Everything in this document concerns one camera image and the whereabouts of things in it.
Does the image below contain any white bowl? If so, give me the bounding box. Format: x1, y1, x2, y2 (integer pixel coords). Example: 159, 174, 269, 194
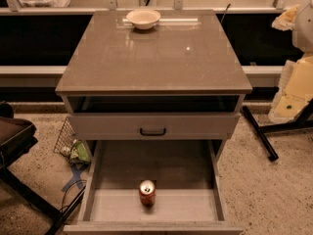
126, 9, 160, 30

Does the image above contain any green crumpled bag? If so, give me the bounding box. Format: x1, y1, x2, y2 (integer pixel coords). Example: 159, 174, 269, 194
61, 139, 91, 165

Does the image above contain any red coke can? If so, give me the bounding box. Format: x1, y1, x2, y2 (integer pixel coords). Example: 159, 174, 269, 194
139, 180, 156, 208

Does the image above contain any black chair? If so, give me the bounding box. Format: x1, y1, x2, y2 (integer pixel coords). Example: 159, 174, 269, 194
0, 103, 87, 235

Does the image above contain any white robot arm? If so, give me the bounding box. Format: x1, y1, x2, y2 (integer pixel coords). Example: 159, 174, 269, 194
268, 0, 313, 123

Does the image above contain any wire mesh basket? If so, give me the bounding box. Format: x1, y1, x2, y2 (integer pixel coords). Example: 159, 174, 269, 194
53, 118, 75, 154

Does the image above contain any black cable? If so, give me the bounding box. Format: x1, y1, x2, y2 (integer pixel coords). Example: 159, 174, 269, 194
60, 179, 88, 212

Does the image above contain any open middle drawer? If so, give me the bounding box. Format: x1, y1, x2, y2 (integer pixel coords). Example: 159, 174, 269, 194
64, 140, 243, 235

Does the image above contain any grey drawer cabinet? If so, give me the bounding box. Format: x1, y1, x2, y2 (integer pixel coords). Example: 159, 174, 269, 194
54, 9, 253, 235

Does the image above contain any black floor bar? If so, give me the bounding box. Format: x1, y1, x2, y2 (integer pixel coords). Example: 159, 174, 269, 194
242, 106, 279, 162

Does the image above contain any black drawer handle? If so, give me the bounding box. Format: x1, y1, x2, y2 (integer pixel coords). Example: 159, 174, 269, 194
139, 128, 167, 137

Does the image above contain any closed top drawer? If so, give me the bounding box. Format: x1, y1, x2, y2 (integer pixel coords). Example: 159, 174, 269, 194
68, 113, 240, 140

